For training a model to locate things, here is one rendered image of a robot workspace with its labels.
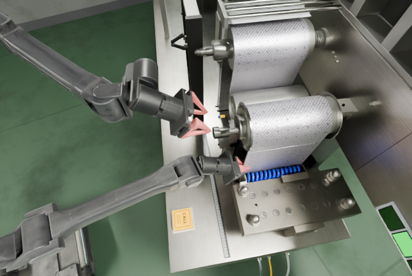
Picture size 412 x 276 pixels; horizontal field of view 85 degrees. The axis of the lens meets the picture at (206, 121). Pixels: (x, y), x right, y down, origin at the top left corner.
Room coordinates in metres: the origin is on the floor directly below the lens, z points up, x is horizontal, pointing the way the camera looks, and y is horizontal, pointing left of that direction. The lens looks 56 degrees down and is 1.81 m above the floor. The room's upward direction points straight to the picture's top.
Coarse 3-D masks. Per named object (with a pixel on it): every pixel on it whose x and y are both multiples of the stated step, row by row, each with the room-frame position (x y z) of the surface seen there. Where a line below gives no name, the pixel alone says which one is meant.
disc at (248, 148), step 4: (240, 104) 0.41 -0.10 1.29; (244, 104) 0.39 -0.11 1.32; (244, 108) 0.38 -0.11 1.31; (248, 112) 0.36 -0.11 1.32; (248, 116) 0.35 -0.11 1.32; (248, 120) 0.34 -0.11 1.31; (248, 124) 0.33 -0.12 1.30; (252, 128) 0.32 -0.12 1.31; (252, 132) 0.31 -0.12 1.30; (252, 136) 0.30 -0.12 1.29; (252, 140) 0.29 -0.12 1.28; (248, 144) 0.30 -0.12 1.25; (252, 144) 0.29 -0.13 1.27; (248, 148) 0.29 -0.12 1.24
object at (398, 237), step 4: (404, 232) 0.08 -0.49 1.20; (396, 236) 0.08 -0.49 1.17; (400, 236) 0.07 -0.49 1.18; (404, 236) 0.07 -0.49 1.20; (408, 236) 0.07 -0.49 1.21; (396, 240) 0.07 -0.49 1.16; (400, 240) 0.07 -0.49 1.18; (404, 240) 0.06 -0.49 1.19; (408, 240) 0.06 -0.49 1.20; (400, 244) 0.06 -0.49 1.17; (404, 244) 0.06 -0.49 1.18; (408, 244) 0.06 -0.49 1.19; (400, 248) 0.05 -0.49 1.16; (404, 248) 0.05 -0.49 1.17; (408, 248) 0.05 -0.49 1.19; (404, 252) 0.04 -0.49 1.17; (408, 252) 0.04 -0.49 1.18
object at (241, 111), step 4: (328, 100) 0.41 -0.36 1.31; (332, 104) 0.40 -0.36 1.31; (240, 108) 0.40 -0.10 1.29; (332, 108) 0.38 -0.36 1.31; (240, 112) 0.39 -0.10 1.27; (244, 112) 0.37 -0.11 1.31; (332, 112) 0.37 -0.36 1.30; (244, 116) 0.36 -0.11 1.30; (336, 116) 0.36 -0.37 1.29; (336, 120) 0.36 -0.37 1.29; (332, 124) 0.35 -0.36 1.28; (248, 128) 0.32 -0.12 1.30; (332, 128) 0.34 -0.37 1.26; (248, 132) 0.31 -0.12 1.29; (248, 136) 0.31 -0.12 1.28; (244, 140) 0.32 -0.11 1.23; (248, 140) 0.30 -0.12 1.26; (244, 144) 0.32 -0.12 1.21
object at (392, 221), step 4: (388, 208) 0.14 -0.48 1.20; (380, 212) 0.14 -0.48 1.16; (384, 212) 0.13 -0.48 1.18; (388, 212) 0.13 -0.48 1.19; (392, 212) 0.13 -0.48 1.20; (384, 216) 0.12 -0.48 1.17; (388, 216) 0.12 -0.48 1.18; (392, 216) 0.12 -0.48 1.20; (396, 216) 0.12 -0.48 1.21; (384, 220) 0.11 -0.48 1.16; (388, 220) 0.11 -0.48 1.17; (392, 220) 0.11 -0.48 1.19; (396, 220) 0.11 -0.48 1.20; (388, 224) 0.10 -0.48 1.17; (392, 224) 0.10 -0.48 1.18; (396, 224) 0.10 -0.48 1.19; (400, 224) 0.10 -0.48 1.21; (392, 228) 0.09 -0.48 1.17; (396, 228) 0.09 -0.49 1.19
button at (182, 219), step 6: (174, 210) 0.19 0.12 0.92; (180, 210) 0.19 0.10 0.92; (186, 210) 0.19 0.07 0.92; (174, 216) 0.17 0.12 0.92; (180, 216) 0.17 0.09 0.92; (186, 216) 0.17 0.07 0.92; (174, 222) 0.15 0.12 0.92; (180, 222) 0.15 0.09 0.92; (186, 222) 0.15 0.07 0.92; (192, 222) 0.15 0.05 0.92; (174, 228) 0.13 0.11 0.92; (180, 228) 0.13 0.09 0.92; (186, 228) 0.13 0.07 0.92
